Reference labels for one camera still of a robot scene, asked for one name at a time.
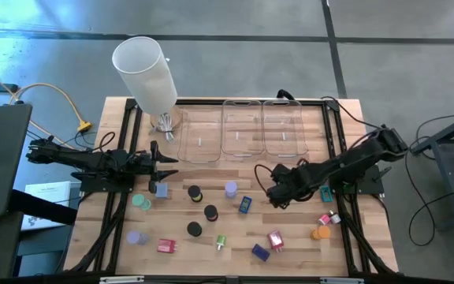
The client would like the black hourglass blue sand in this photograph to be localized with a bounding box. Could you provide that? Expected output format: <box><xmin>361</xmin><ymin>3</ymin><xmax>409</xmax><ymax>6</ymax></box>
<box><xmin>186</xmin><ymin>221</ymin><xmax>203</xmax><ymax>238</ymax></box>

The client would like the teal digital timer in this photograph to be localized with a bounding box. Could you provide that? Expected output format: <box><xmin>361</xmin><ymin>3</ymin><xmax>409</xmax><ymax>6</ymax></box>
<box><xmin>318</xmin><ymin>185</ymin><xmax>333</xmax><ymax>204</ymax></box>

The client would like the white paper box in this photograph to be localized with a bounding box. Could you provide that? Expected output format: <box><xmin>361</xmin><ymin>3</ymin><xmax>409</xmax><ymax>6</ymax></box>
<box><xmin>21</xmin><ymin>181</ymin><xmax>73</xmax><ymax>232</ymax></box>

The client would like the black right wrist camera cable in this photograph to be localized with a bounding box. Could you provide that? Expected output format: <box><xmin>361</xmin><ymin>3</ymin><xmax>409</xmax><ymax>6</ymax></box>
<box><xmin>253</xmin><ymin>163</ymin><xmax>277</xmax><ymax>194</ymax></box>

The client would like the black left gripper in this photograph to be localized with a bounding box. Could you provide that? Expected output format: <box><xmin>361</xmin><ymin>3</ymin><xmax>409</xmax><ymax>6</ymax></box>
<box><xmin>130</xmin><ymin>140</ymin><xmax>180</xmax><ymax>194</ymax></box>

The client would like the grey-blue wall charger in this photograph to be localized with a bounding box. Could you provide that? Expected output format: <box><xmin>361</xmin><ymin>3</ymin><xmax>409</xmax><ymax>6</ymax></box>
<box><xmin>154</xmin><ymin>182</ymin><xmax>169</xmax><ymax>200</ymax></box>

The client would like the black hourglass red sand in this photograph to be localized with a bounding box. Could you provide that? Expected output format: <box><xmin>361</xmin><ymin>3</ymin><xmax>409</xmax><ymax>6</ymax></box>
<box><xmin>203</xmin><ymin>204</ymin><xmax>219</xmax><ymax>222</ymax></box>

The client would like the white coiled lamp cable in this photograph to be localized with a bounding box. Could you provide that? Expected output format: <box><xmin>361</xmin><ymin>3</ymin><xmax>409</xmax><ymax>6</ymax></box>
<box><xmin>153</xmin><ymin>113</ymin><xmax>177</xmax><ymax>144</ymax></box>

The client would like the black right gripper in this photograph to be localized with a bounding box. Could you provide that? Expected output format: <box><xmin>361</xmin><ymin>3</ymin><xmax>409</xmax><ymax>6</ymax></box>
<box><xmin>266</xmin><ymin>163</ymin><xmax>305</xmax><ymax>209</ymax></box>

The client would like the orange hourglass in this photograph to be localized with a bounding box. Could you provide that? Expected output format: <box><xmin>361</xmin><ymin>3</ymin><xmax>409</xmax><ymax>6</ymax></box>
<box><xmin>310</xmin><ymin>225</ymin><xmax>332</xmax><ymax>241</ymax></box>

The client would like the dark grey side table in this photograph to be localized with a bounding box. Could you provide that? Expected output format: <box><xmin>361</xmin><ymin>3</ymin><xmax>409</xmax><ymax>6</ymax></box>
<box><xmin>410</xmin><ymin>108</ymin><xmax>454</xmax><ymax>232</ymax></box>

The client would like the clear plastic bin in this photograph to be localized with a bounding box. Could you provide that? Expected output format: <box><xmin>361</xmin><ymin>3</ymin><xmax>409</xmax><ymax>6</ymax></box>
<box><xmin>221</xmin><ymin>99</ymin><xmax>266</xmax><ymax>158</ymax></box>
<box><xmin>261</xmin><ymin>99</ymin><xmax>310</xmax><ymax>158</ymax></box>
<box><xmin>177</xmin><ymin>105</ymin><xmax>223</xmax><ymax>165</ymax></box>

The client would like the red wall charger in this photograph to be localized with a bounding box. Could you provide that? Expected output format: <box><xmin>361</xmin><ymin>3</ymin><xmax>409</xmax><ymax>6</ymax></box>
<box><xmin>266</xmin><ymin>230</ymin><xmax>285</xmax><ymax>253</ymax></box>
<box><xmin>156</xmin><ymin>238</ymin><xmax>178</xmax><ymax>254</ymax></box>

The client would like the dark purple digital timer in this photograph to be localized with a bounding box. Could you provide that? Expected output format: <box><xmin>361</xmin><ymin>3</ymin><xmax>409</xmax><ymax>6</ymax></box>
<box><xmin>251</xmin><ymin>243</ymin><xmax>271</xmax><ymax>263</ymax></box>

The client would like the white cylindrical table lamp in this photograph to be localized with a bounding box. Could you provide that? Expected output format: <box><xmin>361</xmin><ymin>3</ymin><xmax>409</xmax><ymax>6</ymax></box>
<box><xmin>111</xmin><ymin>35</ymin><xmax>184</xmax><ymax>131</ymax></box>

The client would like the yellow extension cord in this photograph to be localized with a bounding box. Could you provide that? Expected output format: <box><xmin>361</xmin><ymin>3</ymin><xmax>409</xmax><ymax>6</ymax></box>
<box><xmin>0</xmin><ymin>65</ymin><xmax>93</xmax><ymax>150</ymax></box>

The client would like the blue digital timer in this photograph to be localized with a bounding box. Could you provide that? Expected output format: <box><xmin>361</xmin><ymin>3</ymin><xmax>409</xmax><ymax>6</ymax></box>
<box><xmin>238</xmin><ymin>196</ymin><xmax>253</xmax><ymax>215</ymax></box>

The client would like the black floor cable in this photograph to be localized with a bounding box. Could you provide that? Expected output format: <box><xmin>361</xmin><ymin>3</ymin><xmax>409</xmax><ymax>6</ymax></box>
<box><xmin>404</xmin><ymin>151</ymin><xmax>454</xmax><ymax>248</ymax></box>

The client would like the black bar beside monitor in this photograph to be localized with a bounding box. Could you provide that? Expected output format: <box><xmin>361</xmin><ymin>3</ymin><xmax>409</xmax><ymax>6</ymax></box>
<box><xmin>9</xmin><ymin>189</ymin><xmax>79</xmax><ymax>226</ymax></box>

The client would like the silver metal bracket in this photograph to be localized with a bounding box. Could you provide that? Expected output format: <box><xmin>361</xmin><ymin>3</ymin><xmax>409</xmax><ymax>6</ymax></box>
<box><xmin>99</xmin><ymin>275</ymin><xmax>145</xmax><ymax>284</ymax></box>
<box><xmin>320</xmin><ymin>277</ymin><xmax>365</xmax><ymax>284</ymax></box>

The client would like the purple hourglass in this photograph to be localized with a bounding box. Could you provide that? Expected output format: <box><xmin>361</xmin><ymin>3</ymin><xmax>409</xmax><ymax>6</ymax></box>
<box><xmin>125</xmin><ymin>230</ymin><xmax>150</xmax><ymax>246</ymax></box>
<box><xmin>224</xmin><ymin>181</ymin><xmax>239</xmax><ymax>200</ymax></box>

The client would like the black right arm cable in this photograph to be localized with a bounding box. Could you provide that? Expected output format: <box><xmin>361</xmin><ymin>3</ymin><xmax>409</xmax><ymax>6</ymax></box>
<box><xmin>320</xmin><ymin>95</ymin><xmax>384</xmax><ymax>131</ymax></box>

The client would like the black hourglass yellow sand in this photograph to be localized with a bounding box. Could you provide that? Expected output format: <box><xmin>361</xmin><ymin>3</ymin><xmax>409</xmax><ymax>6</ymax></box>
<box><xmin>187</xmin><ymin>185</ymin><xmax>204</xmax><ymax>204</ymax></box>

